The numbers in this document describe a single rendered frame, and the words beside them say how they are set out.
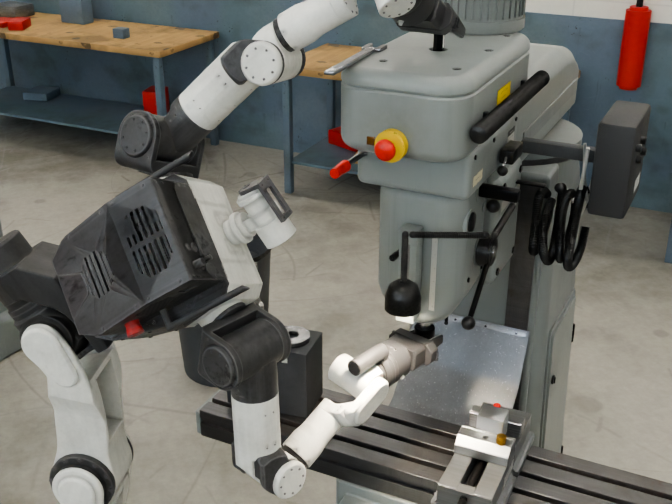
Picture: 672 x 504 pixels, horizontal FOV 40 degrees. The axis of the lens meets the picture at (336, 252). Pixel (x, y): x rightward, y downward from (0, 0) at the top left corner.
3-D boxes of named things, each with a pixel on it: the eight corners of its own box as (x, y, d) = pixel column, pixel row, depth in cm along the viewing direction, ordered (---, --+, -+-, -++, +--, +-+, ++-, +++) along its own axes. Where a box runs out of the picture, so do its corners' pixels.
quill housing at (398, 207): (456, 337, 193) (465, 196, 179) (367, 316, 201) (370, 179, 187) (484, 299, 208) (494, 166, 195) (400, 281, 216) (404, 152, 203)
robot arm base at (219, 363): (220, 407, 166) (242, 371, 158) (178, 355, 169) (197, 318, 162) (277, 375, 176) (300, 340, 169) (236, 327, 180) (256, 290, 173)
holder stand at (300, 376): (307, 419, 229) (306, 350, 220) (227, 402, 235) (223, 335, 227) (323, 393, 239) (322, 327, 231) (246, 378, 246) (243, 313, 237)
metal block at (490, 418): (501, 444, 206) (503, 422, 204) (475, 437, 209) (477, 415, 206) (507, 431, 211) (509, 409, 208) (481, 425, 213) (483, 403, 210)
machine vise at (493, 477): (495, 528, 194) (499, 487, 189) (429, 508, 199) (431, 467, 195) (535, 437, 222) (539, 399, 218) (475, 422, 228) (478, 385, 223)
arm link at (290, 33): (338, -15, 164) (252, 35, 172) (318, -14, 155) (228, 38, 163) (364, 39, 165) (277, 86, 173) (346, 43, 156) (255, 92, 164)
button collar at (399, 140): (403, 165, 166) (405, 133, 163) (373, 160, 168) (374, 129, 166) (408, 162, 167) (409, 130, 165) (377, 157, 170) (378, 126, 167)
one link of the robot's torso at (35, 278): (-45, 272, 177) (21, 231, 171) (-13, 244, 188) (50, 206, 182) (45, 381, 185) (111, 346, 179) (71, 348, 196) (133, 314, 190)
